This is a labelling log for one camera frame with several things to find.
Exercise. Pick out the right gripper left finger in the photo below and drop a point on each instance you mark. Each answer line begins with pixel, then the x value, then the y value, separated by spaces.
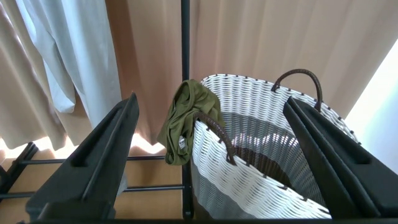
pixel 93 161

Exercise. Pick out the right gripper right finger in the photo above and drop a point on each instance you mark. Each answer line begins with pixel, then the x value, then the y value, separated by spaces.
pixel 348 174

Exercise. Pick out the pale grey shorts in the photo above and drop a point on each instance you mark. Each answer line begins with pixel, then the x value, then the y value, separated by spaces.
pixel 81 56

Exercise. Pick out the green garment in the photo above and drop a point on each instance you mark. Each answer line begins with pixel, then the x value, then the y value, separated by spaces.
pixel 186 105

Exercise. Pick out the white laundry basket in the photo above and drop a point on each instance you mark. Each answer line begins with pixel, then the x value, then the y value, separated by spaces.
pixel 248 186

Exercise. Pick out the black clothes rack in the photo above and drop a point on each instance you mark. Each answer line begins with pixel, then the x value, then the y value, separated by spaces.
pixel 185 37

